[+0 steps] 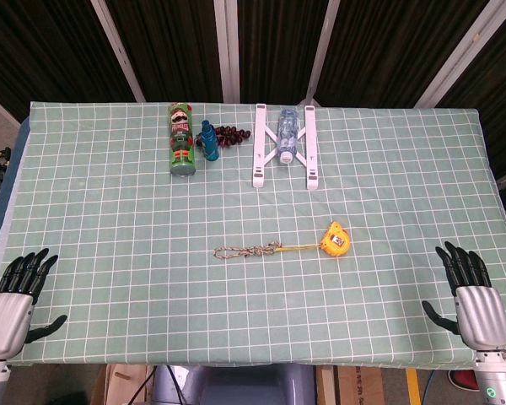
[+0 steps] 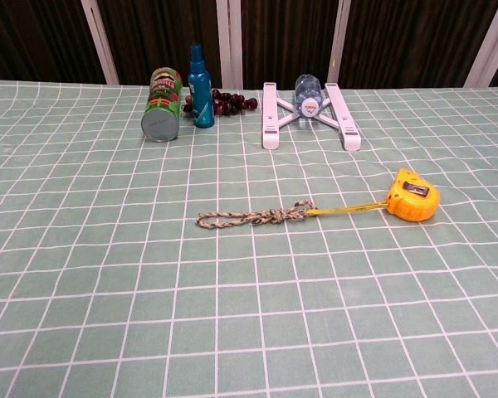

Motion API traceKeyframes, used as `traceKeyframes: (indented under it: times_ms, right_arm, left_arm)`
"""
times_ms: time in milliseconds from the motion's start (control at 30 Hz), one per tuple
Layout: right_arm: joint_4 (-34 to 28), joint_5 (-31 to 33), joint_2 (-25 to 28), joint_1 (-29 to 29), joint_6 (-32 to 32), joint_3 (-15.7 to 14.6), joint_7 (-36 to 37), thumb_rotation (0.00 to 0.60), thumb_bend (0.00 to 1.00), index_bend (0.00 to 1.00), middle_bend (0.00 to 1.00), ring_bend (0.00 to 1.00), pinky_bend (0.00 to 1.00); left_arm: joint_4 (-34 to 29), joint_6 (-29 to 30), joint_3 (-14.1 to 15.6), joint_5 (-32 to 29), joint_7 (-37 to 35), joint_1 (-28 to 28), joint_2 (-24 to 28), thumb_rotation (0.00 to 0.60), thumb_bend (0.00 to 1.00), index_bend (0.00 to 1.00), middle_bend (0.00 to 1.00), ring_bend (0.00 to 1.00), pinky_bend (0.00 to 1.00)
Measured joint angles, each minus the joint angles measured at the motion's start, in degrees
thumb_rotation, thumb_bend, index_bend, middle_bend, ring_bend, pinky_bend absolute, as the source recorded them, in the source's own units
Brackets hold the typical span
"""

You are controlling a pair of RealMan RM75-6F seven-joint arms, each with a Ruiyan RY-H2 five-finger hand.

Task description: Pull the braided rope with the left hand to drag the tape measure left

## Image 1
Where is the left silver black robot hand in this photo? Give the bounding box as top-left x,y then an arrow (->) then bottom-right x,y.
0,247 -> 68,359

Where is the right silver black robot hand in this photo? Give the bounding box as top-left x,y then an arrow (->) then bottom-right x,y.
421,240 -> 506,352

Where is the yellow tape measure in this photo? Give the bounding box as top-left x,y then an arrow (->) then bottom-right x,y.
273,220 -> 350,258

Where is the braided beige rope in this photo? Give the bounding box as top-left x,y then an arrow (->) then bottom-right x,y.
213,240 -> 284,261

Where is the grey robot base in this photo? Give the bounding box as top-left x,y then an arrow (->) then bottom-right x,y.
153,364 -> 320,405

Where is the red round object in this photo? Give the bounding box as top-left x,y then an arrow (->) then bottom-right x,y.
446,370 -> 476,392

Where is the brown cardboard box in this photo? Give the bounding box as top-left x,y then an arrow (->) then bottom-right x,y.
335,365 -> 385,405
105,364 -> 153,405

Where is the green checkered tablecloth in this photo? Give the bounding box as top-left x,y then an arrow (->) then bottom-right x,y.
0,100 -> 506,367

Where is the green Pringles can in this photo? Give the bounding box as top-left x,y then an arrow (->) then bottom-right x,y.
167,102 -> 196,177

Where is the blue spray bottle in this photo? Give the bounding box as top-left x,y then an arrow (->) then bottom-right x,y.
198,120 -> 219,162

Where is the clear plastic water bottle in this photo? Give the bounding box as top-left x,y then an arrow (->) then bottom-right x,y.
276,108 -> 300,165

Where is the white folding laptop stand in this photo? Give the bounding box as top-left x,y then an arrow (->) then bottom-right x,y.
251,103 -> 320,190

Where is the dark red grape bunch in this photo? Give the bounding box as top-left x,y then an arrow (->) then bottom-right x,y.
195,124 -> 252,149

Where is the white frame post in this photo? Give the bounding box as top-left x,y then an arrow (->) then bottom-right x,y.
415,0 -> 506,109
213,0 -> 240,103
90,0 -> 147,103
297,0 -> 342,106

